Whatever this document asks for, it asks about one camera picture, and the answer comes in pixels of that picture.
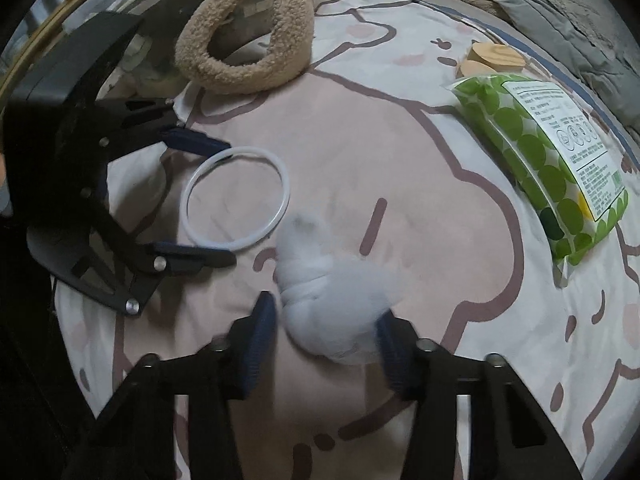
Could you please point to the clear plastic storage bin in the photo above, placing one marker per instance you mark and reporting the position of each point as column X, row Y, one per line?
column 147, row 30

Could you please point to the grey blue duvet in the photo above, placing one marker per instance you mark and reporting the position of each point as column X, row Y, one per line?
column 591, row 39

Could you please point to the wooden comb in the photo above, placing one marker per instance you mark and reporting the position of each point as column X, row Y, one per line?
column 500, row 57

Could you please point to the green dotted wipes pack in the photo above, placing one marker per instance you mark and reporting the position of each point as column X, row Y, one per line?
column 557, row 157

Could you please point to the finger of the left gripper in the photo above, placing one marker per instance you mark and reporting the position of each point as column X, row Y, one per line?
column 193, row 142
column 182, row 258

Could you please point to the beige fleece slipper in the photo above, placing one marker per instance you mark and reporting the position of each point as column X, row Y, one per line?
column 246, row 46

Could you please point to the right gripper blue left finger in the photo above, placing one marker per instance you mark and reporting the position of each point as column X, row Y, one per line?
column 136, row 429

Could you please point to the white cloth bundle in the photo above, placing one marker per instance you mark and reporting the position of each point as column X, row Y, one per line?
column 330, row 304

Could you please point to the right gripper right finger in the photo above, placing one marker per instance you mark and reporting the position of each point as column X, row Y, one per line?
column 511, row 437

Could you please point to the round wooden piece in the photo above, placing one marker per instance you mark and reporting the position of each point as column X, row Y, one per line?
column 471, row 68

